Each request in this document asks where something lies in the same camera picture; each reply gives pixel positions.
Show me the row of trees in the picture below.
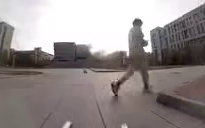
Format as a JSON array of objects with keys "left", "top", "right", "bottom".
[{"left": 90, "top": 49, "right": 128, "bottom": 69}]

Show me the dark block-shaped building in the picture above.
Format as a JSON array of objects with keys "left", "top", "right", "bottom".
[{"left": 53, "top": 41, "right": 91, "bottom": 63}]

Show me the person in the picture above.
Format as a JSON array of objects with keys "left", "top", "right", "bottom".
[{"left": 110, "top": 18, "right": 153, "bottom": 98}]

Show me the grey paved plaza ground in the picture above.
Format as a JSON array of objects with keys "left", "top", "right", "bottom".
[{"left": 0, "top": 64, "right": 205, "bottom": 128}]

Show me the robot's own part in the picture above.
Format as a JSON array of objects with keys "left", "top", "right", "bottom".
[
  {"left": 120, "top": 122, "right": 129, "bottom": 128},
  {"left": 62, "top": 120, "right": 73, "bottom": 128}
]

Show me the low building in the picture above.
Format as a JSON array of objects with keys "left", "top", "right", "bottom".
[{"left": 9, "top": 47, "right": 54, "bottom": 68}]

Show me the grey stone kerb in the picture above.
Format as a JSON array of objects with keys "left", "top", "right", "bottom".
[{"left": 155, "top": 92, "right": 205, "bottom": 125}]

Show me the large pale many-windowed building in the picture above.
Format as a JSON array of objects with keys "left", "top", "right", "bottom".
[{"left": 149, "top": 0, "right": 205, "bottom": 66}]

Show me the reddish raised ground bed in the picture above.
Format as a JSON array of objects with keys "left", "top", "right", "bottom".
[{"left": 169, "top": 71, "right": 205, "bottom": 106}]

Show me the tall grey building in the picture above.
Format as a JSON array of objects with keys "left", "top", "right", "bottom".
[{"left": 0, "top": 20, "right": 15, "bottom": 67}]

